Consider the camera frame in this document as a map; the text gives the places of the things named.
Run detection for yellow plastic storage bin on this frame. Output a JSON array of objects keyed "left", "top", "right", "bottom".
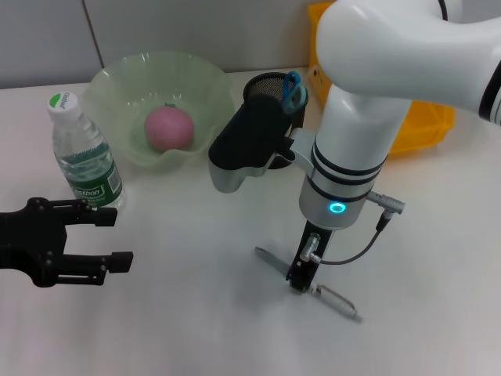
[{"left": 307, "top": 2, "right": 457, "bottom": 157}]

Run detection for blue scissors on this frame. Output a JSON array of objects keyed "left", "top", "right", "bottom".
[{"left": 279, "top": 70, "right": 309, "bottom": 115}]

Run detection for clear water bottle green label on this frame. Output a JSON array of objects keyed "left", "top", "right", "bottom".
[{"left": 47, "top": 92, "right": 128, "bottom": 212}]

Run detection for pink peach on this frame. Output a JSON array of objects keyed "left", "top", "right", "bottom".
[{"left": 143, "top": 105, "right": 195, "bottom": 154}]

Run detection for pale green glass fruit plate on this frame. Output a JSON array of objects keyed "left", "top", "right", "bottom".
[{"left": 84, "top": 49, "right": 236, "bottom": 176}]

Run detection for black mesh pen cup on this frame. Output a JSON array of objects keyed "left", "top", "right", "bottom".
[{"left": 243, "top": 72, "right": 310, "bottom": 170}]

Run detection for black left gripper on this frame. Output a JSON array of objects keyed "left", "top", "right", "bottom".
[{"left": 0, "top": 197, "right": 135, "bottom": 290}]

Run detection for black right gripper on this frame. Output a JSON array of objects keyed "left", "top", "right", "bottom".
[{"left": 287, "top": 220, "right": 334, "bottom": 295}]

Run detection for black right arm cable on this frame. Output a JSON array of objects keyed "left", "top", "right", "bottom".
[{"left": 307, "top": 209, "right": 397, "bottom": 264}]

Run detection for silver grey pen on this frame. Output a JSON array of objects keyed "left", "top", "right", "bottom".
[{"left": 254, "top": 246, "right": 363, "bottom": 323}]

